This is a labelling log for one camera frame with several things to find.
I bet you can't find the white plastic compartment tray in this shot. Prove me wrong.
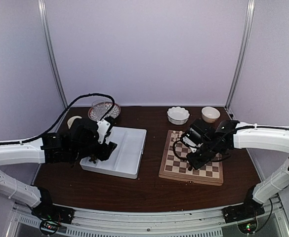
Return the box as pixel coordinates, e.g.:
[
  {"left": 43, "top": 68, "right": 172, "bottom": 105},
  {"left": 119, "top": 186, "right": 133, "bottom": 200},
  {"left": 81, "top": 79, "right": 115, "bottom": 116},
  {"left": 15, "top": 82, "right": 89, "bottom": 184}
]
[{"left": 80, "top": 127, "right": 147, "bottom": 179}]

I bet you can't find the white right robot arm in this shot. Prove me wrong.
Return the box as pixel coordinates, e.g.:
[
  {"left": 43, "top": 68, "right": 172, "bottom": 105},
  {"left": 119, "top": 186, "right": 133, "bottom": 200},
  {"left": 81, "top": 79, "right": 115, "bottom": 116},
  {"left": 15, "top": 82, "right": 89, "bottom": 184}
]
[{"left": 180, "top": 119, "right": 289, "bottom": 218}]

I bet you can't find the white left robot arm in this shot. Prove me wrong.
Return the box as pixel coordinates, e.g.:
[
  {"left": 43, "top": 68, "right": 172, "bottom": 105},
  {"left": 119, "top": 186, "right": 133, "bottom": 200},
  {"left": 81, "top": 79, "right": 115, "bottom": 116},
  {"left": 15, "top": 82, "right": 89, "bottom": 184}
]
[{"left": 0, "top": 117, "right": 117, "bottom": 219}]

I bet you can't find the wooden chessboard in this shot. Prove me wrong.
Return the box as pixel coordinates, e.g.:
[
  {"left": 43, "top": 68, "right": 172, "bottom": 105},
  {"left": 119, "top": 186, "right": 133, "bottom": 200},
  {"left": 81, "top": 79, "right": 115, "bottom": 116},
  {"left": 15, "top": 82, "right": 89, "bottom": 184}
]
[{"left": 159, "top": 130, "right": 223, "bottom": 186}]

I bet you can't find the cream round bowl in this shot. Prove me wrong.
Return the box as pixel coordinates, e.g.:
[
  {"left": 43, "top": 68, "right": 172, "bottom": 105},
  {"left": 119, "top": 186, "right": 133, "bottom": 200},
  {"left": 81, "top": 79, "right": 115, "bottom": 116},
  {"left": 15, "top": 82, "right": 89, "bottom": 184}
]
[{"left": 201, "top": 107, "right": 221, "bottom": 123}]

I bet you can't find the patterned ceramic plate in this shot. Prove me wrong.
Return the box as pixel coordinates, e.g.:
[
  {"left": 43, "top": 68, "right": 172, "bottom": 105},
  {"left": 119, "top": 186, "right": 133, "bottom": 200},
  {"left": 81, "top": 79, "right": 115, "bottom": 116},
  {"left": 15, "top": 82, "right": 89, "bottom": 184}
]
[{"left": 87, "top": 101, "right": 121, "bottom": 121}]

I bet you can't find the cream ribbed mug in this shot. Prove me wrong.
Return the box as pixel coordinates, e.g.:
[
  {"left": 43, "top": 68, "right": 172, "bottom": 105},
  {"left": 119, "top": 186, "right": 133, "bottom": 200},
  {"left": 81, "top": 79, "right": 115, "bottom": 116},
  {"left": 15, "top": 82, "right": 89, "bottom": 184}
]
[{"left": 67, "top": 116, "right": 82, "bottom": 129}]

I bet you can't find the clear drinking glass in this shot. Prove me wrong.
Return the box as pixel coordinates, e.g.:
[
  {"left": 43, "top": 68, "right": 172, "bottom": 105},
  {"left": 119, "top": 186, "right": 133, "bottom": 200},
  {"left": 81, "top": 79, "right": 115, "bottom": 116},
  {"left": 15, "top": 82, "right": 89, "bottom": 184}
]
[{"left": 92, "top": 100, "right": 107, "bottom": 120}]

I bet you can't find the white scalloped bowl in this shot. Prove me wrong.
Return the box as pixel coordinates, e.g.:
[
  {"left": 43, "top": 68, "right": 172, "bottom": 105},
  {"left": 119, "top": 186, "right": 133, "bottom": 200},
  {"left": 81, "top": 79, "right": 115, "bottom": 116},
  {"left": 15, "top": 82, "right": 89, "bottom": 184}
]
[{"left": 166, "top": 107, "right": 190, "bottom": 125}]

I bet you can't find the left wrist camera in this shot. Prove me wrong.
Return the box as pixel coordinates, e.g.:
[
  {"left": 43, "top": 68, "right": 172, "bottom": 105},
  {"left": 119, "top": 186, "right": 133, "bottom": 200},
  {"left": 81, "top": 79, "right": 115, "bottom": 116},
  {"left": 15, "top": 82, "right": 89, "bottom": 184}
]
[{"left": 97, "top": 119, "right": 112, "bottom": 144}]

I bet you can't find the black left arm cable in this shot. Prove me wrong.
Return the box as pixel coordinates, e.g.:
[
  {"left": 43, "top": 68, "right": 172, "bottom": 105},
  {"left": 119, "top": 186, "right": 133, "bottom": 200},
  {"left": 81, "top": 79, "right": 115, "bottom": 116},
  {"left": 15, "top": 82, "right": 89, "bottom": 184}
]
[{"left": 0, "top": 93, "right": 117, "bottom": 148}]

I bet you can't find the aluminium front rail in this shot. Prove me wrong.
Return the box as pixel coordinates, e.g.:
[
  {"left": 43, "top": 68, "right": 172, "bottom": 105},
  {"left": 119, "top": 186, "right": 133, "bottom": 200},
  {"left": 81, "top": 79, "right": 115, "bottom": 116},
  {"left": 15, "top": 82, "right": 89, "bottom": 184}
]
[{"left": 4, "top": 198, "right": 289, "bottom": 237}]

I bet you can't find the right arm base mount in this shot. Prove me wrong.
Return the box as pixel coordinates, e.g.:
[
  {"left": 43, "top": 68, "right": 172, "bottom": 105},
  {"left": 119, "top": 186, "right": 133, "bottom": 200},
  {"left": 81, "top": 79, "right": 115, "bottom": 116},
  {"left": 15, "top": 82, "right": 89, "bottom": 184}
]
[{"left": 222, "top": 186, "right": 265, "bottom": 223}]

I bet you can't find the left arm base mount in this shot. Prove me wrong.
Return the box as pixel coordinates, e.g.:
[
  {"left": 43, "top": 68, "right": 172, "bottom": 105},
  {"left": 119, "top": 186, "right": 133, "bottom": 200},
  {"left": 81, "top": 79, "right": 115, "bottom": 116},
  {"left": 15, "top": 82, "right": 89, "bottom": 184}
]
[{"left": 31, "top": 188, "right": 75, "bottom": 224}]

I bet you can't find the right aluminium frame post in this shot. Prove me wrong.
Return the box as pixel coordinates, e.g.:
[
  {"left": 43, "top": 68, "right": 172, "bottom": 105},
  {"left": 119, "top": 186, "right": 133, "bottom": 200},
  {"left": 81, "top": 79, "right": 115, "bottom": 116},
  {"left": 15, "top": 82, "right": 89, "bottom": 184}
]
[{"left": 225, "top": 0, "right": 255, "bottom": 110}]

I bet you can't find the aluminium frame post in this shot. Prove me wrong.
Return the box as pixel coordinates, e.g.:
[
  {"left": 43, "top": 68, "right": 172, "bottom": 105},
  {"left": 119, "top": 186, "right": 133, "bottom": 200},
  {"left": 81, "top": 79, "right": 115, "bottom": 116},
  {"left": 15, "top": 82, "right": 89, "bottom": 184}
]
[
  {"left": 225, "top": 0, "right": 255, "bottom": 110},
  {"left": 38, "top": 0, "right": 69, "bottom": 111}
]

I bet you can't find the left aluminium frame post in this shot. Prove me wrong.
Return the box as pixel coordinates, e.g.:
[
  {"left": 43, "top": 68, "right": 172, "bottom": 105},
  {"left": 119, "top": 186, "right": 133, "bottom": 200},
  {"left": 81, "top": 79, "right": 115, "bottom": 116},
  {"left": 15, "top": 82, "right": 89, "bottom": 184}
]
[{"left": 38, "top": 0, "right": 69, "bottom": 111}]

